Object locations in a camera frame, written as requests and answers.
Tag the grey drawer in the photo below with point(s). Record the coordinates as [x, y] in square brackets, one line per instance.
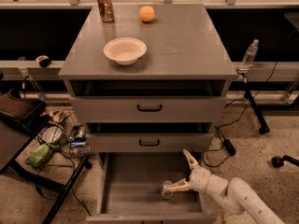
[148, 100]
[148, 137]
[130, 191]

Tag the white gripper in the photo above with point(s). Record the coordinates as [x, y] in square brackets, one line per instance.
[199, 178]

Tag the grey drawer cabinet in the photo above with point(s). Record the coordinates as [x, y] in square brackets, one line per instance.
[182, 44]

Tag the silver green 7up can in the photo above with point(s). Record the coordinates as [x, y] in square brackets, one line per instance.
[166, 193]

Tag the grey bottom drawer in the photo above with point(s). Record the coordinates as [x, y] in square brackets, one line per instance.
[130, 191]

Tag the grey top drawer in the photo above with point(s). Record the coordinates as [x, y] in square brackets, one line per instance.
[148, 100]

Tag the black tripod stand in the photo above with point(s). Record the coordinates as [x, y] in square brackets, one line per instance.
[263, 125]

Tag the brown soda can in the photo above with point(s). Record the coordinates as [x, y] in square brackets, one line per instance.
[106, 10]

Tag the black side table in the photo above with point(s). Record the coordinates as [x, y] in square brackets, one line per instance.
[13, 142]

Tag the clear plastic water bottle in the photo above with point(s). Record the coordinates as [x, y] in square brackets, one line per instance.
[249, 56]

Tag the wire basket of snacks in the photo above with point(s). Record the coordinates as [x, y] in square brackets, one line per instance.
[66, 134]

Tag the grey middle drawer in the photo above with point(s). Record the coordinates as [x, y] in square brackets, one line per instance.
[148, 137]

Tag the black chair caster leg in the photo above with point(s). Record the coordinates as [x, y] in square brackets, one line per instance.
[278, 161]

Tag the brown bag on table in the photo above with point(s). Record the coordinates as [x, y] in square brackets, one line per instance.
[21, 114]

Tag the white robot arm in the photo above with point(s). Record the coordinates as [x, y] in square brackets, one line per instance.
[235, 196]

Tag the orange fruit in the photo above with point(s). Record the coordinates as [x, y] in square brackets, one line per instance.
[147, 13]

